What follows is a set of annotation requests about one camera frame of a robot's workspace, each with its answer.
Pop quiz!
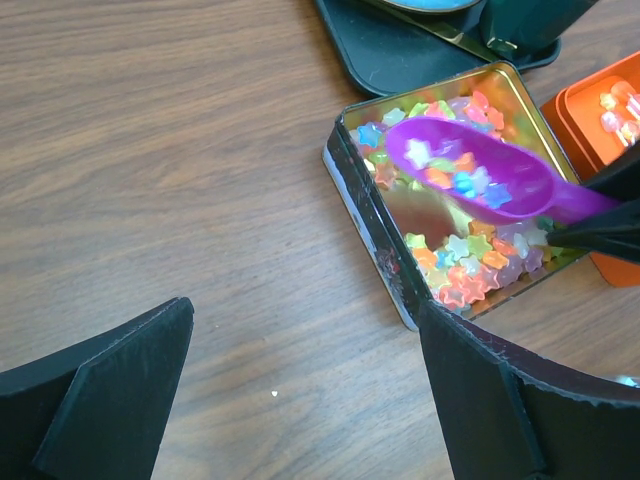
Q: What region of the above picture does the clear glass jar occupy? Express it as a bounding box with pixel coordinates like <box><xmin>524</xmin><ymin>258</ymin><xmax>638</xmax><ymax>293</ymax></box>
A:
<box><xmin>616</xmin><ymin>375</ymin><xmax>640</xmax><ymax>388</ymax></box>

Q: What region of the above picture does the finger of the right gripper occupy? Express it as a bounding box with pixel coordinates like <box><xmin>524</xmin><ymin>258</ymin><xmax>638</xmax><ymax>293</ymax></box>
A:
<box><xmin>547</xmin><ymin>200</ymin><xmax>639</xmax><ymax>264</ymax></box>
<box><xmin>584</xmin><ymin>144</ymin><xmax>640</xmax><ymax>200</ymax></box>

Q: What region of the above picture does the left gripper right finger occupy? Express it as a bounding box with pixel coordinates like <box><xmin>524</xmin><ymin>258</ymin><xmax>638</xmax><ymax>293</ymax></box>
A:
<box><xmin>418</xmin><ymin>300</ymin><xmax>639</xmax><ymax>479</ymax></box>

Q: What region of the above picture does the dark green mug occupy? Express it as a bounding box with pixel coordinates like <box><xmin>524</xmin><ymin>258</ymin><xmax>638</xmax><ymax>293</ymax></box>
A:
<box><xmin>479</xmin><ymin>0</ymin><xmax>597</xmax><ymax>53</ymax></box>

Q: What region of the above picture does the black serving tray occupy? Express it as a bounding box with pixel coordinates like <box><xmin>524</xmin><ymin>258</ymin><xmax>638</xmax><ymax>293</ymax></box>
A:
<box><xmin>313</xmin><ymin>0</ymin><xmax>564</xmax><ymax>99</ymax></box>

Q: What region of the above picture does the gummy candy tin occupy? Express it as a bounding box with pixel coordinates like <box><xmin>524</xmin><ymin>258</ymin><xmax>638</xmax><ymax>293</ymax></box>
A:
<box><xmin>322</xmin><ymin>61</ymin><xmax>578</xmax><ymax>330</ymax></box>

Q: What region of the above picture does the orange plastic candy box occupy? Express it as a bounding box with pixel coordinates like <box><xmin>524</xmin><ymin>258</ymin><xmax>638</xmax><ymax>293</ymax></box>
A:
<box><xmin>542</xmin><ymin>52</ymin><xmax>639</xmax><ymax>287</ymax></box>

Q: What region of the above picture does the blue-grey ceramic plate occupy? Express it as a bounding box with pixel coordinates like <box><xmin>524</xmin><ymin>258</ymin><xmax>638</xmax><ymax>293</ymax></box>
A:
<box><xmin>382</xmin><ymin>0</ymin><xmax>480</xmax><ymax>14</ymax></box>

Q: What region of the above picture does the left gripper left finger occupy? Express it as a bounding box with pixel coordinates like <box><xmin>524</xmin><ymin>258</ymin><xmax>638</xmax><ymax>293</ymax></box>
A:
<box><xmin>1</xmin><ymin>297</ymin><xmax>194</xmax><ymax>479</ymax></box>

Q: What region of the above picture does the purple plastic scoop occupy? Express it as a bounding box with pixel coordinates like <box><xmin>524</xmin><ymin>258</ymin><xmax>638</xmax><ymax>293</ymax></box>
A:
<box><xmin>385</xmin><ymin>116</ymin><xmax>620</xmax><ymax>225</ymax></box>

